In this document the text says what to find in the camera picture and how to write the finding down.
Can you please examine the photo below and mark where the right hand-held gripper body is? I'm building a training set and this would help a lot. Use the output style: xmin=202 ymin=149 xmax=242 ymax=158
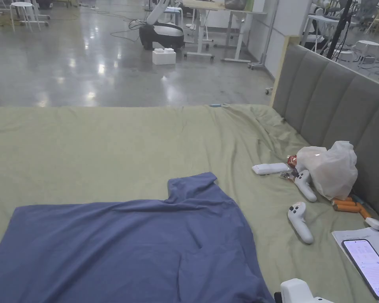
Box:
xmin=274 ymin=278 xmax=335 ymax=303

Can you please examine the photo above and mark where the white round stool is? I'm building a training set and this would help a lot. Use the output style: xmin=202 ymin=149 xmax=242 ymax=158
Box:
xmin=9 ymin=2 xmax=41 ymax=32
xmin=353 ymin=40 xmax=379 ymax=68

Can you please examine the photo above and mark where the grey padded headboard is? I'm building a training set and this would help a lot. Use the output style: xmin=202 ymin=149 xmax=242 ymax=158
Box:
xmin=272 ymin=44 xmax=379 ymax=225

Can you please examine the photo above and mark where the bed with pale green sheet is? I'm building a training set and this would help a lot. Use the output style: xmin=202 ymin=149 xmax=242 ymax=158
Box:
xmin=0 ymin=103 xmax=379 ymax=303

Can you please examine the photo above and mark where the white foam box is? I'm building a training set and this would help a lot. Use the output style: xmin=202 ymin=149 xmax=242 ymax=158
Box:
xmin=152 ymin=48 xmax=177 ymax=65

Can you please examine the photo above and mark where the white hand controller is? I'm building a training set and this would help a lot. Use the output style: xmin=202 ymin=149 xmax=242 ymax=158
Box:
xmin=287 ymin=202 xmax=314 ymax=245
xmin=294 ymin=170 xmax=318 ymax=202

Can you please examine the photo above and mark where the dark blue shirt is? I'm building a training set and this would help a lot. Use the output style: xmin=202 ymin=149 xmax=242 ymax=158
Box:
xmin=0 ymin=172 xmax=275 ymax=303

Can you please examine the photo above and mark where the black tripod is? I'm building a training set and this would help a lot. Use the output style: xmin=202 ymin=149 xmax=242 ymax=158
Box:
xmin=326 ymin=0 xmax=354 ymax=60

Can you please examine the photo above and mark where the white flat power bank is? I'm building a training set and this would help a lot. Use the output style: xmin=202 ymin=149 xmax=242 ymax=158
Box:
xmin=251 ymin=162 xmax=289 ymax=176

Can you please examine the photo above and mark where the white plastic bag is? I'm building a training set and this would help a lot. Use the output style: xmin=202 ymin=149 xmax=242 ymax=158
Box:
xmin=296 ymin=140 xmax=358 ymax=201

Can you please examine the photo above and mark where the smartphone with lit screen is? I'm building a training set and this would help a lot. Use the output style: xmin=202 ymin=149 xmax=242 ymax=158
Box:
xmin=341 ymin=239 xmax=379 ymax=301

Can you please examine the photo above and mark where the white height-adjustable desk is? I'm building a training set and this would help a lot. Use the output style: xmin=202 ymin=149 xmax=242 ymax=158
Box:
xmin=182 ymin=0 xmax=268 ymax=63

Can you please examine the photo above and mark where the white and black robot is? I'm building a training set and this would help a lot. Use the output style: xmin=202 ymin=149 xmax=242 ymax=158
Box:
xmin=139 ymin=0 xmax=185 ymax=50

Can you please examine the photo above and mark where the orange cable bundle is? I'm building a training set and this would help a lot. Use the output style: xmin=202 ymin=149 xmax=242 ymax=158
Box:
xmin=331 ymin=195 xmax=372 ymax=219

